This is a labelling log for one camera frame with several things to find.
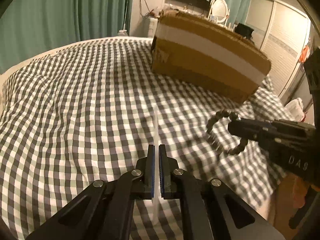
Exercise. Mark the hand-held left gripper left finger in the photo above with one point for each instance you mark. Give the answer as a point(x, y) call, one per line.
point(150, 175)

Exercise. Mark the wide green curtain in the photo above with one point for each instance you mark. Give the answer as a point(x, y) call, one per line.
point(62, 12)

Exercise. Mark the red hanging ornament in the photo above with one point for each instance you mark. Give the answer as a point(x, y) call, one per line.
point(305, 52)

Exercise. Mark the white crumpled bag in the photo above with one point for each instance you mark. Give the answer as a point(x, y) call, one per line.
point(296, 108)

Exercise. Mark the cardboard box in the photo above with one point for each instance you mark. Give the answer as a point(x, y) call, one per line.
point(212, 62)

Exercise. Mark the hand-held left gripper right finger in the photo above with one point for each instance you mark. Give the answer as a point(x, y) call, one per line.
point(162, 175)

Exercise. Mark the white drawer unit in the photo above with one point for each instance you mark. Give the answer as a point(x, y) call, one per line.
point(151, 27)

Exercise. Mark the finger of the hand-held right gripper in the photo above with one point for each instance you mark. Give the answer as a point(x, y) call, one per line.
point(250, 132)
point(287, 127)

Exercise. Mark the black bag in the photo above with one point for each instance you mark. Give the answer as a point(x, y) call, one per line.
point(243, 30)

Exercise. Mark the white louvred wardrobe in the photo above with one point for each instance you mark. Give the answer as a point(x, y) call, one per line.
point(282, 42)

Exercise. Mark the clear plastic strip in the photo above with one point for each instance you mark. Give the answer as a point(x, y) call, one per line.
point(155, 130)

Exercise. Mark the white oval vanity mirror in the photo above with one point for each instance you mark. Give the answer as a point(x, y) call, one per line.
point(220, 8)

